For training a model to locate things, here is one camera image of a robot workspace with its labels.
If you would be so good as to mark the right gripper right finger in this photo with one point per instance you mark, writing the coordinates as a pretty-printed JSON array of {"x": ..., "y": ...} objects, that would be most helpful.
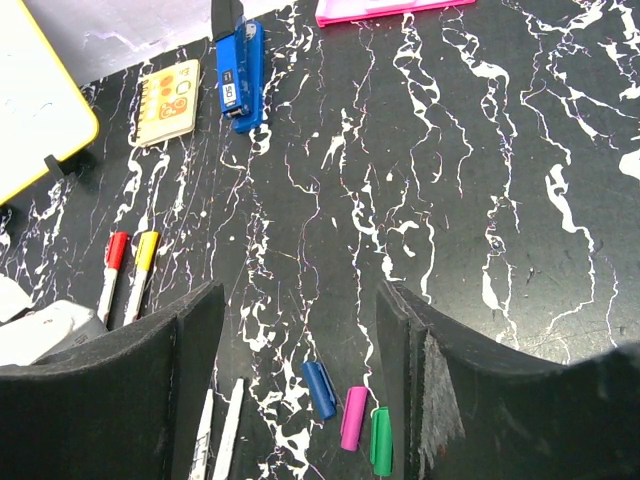
[{"x": 463, "y": 406}]

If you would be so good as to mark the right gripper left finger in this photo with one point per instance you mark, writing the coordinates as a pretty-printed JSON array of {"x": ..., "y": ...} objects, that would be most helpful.
[{"x": 126, "y": 405}]

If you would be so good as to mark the white pen blue tip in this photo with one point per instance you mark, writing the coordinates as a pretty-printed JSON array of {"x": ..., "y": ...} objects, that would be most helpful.
[{"x": 201, "y": 449}]

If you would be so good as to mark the magenta pen cap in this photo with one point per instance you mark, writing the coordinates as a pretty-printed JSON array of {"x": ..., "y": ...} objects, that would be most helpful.
[{"x": 353, "y": 416}]

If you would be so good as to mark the white pen yellow end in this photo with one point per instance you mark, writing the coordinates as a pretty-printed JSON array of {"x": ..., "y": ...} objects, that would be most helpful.
[{"x": 133, "y": 305}]

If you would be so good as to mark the white pen red tip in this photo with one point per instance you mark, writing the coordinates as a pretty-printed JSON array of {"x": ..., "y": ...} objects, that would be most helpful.
[{"x": 107, "y": 293}]

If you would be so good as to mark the blue pen cap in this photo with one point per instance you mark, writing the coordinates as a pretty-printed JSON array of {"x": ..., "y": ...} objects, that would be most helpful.
[{"x": 321, "y": 389}]

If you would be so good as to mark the yellow pen cap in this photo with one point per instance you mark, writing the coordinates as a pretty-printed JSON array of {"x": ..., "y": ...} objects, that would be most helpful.
[{"x": 146, "y": 250}]

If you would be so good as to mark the red pen cap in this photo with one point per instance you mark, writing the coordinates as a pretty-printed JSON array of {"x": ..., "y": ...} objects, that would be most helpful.
[{"x": 116, "y": 249}]

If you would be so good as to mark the green pen cap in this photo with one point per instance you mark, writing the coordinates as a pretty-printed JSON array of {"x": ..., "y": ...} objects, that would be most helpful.
[{"x": 381, "y": 442}]

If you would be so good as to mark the white pen green end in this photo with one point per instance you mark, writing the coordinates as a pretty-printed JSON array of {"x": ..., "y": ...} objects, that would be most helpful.
[{"x": 226, "y": 448}]

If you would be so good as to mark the orange card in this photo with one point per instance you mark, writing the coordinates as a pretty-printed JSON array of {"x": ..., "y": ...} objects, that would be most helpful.
[{"x": 168, "y": 103}]

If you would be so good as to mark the blue black marker tool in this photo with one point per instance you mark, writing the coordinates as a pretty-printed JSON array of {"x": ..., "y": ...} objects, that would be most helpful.
[{"x": 240, "y": 62}]

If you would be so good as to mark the pink plastic tool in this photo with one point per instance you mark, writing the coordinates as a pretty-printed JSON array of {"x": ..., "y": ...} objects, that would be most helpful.
[{"x": 337, "y": 11}]

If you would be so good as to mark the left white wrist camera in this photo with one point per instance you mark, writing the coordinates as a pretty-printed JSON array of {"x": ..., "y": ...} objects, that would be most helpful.
[{"x": 28, "y": 335}]

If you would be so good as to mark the small whiteboard wooden frame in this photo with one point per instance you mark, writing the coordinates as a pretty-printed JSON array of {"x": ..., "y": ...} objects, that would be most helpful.
[{"x": 45, "y": 119}]

